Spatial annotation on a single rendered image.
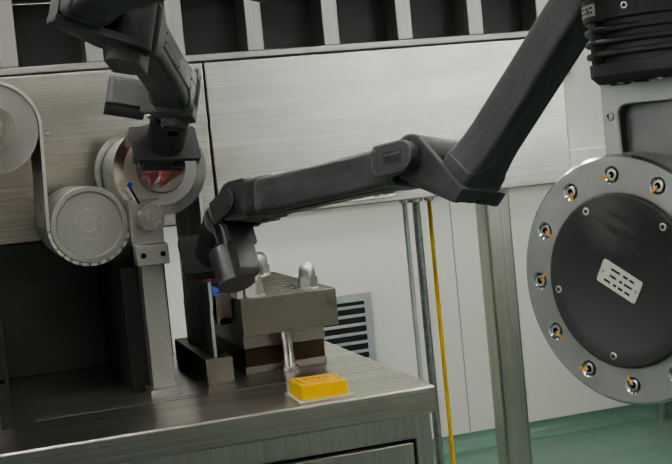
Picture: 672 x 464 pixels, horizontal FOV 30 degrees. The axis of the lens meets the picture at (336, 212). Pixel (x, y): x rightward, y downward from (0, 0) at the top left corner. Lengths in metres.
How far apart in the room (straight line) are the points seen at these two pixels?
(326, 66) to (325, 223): 2.46
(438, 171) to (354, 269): 3.41
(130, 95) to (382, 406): 0.57
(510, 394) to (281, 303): 0.88
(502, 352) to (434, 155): 1.29
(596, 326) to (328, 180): 0.71
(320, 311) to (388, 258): 2.91
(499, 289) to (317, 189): 1.11
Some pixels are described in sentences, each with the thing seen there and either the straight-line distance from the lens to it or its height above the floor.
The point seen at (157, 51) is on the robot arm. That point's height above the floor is 1.39.
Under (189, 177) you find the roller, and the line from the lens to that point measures 2.01.
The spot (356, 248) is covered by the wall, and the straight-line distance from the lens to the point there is 4.90.
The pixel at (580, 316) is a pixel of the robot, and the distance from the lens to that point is 1.05.
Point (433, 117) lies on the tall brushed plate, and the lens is 2.50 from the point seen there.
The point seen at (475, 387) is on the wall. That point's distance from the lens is 5.14.
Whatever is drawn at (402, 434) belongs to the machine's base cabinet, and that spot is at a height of 0.83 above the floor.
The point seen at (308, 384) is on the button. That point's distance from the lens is 1.81.
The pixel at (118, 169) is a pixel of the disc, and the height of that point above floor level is 1.26.
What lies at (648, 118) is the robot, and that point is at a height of 1.26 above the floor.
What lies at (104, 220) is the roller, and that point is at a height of 1.18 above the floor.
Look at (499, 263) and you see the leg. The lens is 2.73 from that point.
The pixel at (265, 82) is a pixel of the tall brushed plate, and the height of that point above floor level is 1.39.
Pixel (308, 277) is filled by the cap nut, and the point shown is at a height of 1.05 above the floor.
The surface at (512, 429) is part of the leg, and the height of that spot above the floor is 0.61.
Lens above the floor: 1.26
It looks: 3 degrees down
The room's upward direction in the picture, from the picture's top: 6 degrees counter-clockwise
